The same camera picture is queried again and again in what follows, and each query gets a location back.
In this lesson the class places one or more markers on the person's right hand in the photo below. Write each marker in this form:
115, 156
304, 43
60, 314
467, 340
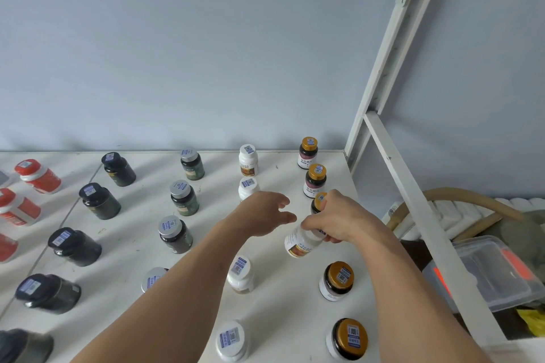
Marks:
349, 220

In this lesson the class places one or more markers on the person's left hand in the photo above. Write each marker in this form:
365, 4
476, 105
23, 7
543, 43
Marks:
262, 216

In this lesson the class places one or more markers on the white bottle gold cap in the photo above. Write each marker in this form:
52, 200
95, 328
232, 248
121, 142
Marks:
348, 339
317, 205
315, 182

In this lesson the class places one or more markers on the gold cap bottles group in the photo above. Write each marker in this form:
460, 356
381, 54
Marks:
308, 154
337, 282

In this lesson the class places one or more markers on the black bottle black cap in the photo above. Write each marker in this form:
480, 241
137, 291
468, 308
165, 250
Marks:
49, 294
25, 348
100, 202
119, 171
76, 248

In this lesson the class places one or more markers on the red bottle red cap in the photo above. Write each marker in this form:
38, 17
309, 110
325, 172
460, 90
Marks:
40, 177
21, 207
7, 248

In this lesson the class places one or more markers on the white bottle blue label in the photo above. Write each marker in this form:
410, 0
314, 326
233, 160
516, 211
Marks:
3, 179

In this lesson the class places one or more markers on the person's right forearm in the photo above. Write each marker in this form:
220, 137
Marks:
417, 303

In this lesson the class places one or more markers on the person's left forearm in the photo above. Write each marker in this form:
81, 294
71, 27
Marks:
179, 303

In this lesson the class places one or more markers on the white metal shelf rack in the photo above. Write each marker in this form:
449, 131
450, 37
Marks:
289, 303

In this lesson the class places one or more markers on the stack of white rolls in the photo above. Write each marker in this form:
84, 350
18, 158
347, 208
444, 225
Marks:
451, 216

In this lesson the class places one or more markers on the rattan chair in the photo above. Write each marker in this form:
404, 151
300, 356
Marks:
460, 194

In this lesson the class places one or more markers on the clear plastic container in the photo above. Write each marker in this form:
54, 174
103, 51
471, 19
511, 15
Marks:
489, 265

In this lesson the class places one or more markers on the grey cushion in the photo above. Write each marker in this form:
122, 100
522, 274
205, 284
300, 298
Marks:
519, 233

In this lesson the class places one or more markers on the yellow plastic bag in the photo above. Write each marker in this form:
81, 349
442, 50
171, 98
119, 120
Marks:
534, 322

